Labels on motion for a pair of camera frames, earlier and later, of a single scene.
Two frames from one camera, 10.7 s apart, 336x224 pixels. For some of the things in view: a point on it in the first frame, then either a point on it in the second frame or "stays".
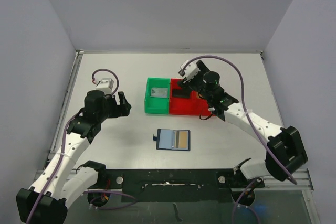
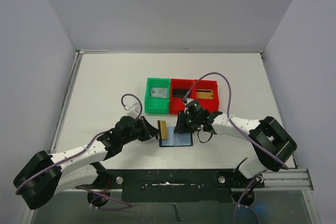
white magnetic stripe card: [159, 92] stays
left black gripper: [124, 106] → [148, 130]
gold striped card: [181, 139] → [163, 129]
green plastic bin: [155, 105] stays
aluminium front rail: [302, 176] stays
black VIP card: [181, 93] stays
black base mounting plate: [176, 186] stays
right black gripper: [191, 83] → [185, 122]
